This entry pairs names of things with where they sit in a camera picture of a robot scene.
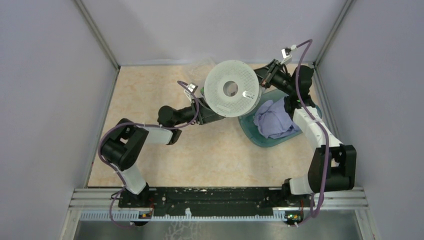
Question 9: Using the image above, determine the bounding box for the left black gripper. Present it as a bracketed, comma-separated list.
[173, 97, 226, 126]

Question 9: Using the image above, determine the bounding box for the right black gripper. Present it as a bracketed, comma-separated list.
[243, 59, 295, 96]

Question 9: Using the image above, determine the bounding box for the white perforated cable spool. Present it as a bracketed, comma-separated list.
[203, 60, 263, 118]

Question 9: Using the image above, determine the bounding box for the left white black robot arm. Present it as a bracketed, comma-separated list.
[97, 97, 224, 207]

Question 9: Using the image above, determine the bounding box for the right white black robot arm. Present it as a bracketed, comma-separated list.
[254, 59, 357, 206]

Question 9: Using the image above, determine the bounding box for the clear plastic container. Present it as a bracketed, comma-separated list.
[183, 57, 216, 98]

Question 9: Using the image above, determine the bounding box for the lavender cloth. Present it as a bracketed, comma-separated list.
[253, 98, 300, 139]

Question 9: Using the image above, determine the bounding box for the teal plastic basin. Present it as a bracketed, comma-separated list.
[238, 89, 302, 148]

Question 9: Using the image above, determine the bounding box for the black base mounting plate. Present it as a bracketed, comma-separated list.
[118, 187, 310, 217]

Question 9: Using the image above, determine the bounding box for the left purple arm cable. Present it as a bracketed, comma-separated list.
[97, 80, 201, 229]

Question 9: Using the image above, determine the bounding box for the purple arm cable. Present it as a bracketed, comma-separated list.
[291, 39, 331, 227]
[97, 80, 201, 229]

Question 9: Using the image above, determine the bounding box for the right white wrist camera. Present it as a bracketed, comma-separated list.
[280, 47, 292, 65]

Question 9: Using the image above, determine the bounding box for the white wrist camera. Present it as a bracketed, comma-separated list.
[184, 83, 199, 99]
[280, 47, 292, 65]

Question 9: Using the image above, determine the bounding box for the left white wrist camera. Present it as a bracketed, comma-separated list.
[184, 83, 199, 99]

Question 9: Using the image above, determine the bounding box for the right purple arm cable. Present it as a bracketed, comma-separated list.
[291, 39, 331, 227]

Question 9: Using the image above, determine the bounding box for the white slotted cable duct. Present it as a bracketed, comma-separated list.
[79, 208, 300, 222]

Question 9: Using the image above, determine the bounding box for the aluminium frame rail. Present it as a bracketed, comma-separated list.
[68, 187, 369, 210]

